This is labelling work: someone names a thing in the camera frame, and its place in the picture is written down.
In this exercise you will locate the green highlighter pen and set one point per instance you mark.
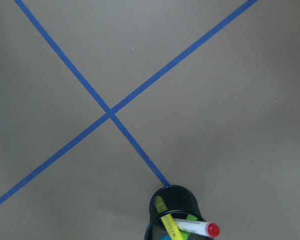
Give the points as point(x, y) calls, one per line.
point(186, 234)

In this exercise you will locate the yellow highlighter pen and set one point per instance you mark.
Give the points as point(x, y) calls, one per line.
point(171, 227)

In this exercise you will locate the blue highlighter pen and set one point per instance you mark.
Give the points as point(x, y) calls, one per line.
point(165, 237)

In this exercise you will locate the black mesh pen cup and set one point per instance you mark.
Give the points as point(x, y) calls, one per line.
point(175, 200)

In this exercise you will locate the red and white marker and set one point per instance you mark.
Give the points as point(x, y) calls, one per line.
point(203, 228)

